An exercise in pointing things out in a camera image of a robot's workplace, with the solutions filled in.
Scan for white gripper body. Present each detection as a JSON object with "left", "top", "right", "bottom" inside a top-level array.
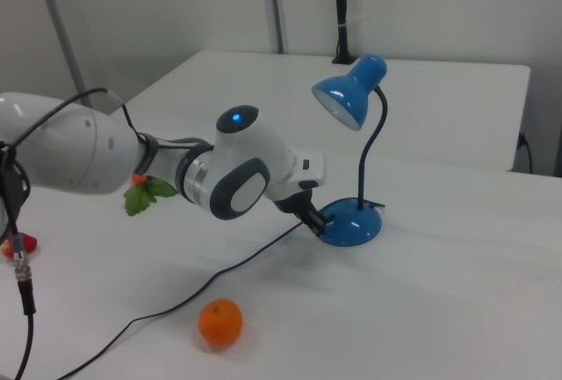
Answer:
[{"left": 287, "top": 147, "right": 328, "bottom": 191}]

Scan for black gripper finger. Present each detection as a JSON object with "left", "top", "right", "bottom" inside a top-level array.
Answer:
[
  {"left": 299, "top": 206, "right": 336, "bottom": 237},
  {"left": 272, "top": 180, "right": 320, "bottom": 223}
]

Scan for blue gooseneck desk lamp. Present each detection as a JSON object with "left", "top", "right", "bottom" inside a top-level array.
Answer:
[{"left": 311, "top": 53, "right": 389, "bottom": 248}]

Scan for orange mandarin fruit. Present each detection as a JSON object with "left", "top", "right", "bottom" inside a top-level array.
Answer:
[{"left": 198, "top": 298, "right": 244, "bottom": 347}]

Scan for white side table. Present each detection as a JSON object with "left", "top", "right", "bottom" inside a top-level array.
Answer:
[{"left": 109, "top": 49, "right": 531, "bottom": 174}]

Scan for orange toy carrot green leaves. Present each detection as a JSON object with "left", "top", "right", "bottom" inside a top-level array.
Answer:
[{"left": 122, "top": 172, "right": 179, "bottom": 218}]

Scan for bitten red toy apple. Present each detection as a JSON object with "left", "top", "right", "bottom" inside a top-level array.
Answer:
[{"left": 0, "top": 231, "right": 40, "bottom": 260}]

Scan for black lamp power cable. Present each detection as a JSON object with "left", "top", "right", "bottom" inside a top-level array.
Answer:
[{"left": 56, "top": 202, "right": 387, "bottom": 380}]

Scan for grey partition post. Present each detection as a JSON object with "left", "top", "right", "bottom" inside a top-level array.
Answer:
[
  {"left": 31, "top": 0, "right": 94, "bottom": 109},
  {"left": 257, "top": 0, "right": 289, "bottom": 54}
]

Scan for black hanging cable with plug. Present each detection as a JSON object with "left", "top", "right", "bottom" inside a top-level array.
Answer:
[{"left": 517, "top": 132, "right": 535, "bottom": 175}]

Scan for black robot cable with connector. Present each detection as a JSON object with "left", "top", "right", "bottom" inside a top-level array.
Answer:
[{"left": 0, "top": 87, "right": 148, "bottom": 380}]

